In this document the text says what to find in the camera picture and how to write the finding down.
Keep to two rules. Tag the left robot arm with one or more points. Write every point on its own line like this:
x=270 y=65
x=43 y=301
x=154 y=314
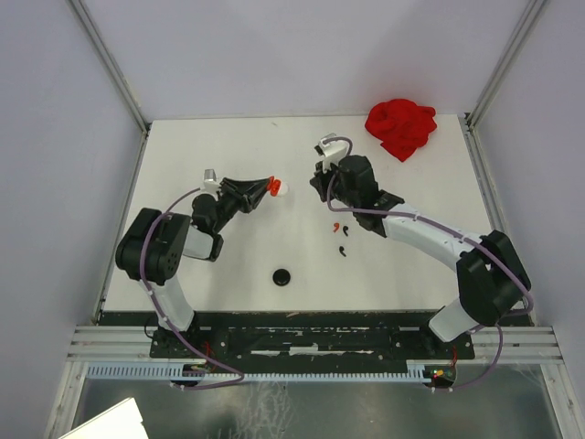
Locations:
x=156 y=242

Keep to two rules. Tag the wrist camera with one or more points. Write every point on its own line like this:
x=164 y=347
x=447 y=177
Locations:
x=331 y=149
x=210 y=181

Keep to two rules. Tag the black round earbud case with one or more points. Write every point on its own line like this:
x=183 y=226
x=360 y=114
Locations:
x=281 y=277

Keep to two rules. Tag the white paper sheet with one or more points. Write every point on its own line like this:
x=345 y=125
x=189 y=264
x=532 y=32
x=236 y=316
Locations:
x=122 y=421

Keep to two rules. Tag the right aluminium frame post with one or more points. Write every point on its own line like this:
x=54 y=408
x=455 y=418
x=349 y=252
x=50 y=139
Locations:
x=521 y=33

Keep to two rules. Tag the red crumpled cloth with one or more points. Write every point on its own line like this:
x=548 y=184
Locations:
x=402 y=126

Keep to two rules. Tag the white round earbud case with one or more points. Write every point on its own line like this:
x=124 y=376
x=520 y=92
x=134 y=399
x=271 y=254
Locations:
x=284 y=189

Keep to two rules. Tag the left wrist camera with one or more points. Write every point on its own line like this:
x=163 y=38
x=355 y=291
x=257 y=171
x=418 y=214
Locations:
x=210 y=181

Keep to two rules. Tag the aluminium frame post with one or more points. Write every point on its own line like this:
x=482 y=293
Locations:
x=521 y=33
x=91 y=29

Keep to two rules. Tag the orange round earbud case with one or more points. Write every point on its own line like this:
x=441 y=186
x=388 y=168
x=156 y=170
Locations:
x=274 y=186

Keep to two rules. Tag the left aluminium frame post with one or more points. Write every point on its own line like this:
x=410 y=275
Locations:
x=91 y=29

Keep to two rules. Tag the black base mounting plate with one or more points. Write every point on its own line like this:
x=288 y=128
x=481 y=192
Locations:
x=388 y=342

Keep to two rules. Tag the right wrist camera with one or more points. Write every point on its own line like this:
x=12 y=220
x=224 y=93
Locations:
x=331 y=149

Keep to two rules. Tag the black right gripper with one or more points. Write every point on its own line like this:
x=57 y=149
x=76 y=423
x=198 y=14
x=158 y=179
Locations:
x=320 y=177

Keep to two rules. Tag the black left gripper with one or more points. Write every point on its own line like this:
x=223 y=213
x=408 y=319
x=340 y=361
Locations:
x=249 y=193

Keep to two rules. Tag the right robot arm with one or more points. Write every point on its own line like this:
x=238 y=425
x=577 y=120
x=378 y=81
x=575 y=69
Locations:
x=491 y=279

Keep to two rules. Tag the aluminium front rail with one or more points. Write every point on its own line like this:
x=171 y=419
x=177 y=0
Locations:
x=522 y=345

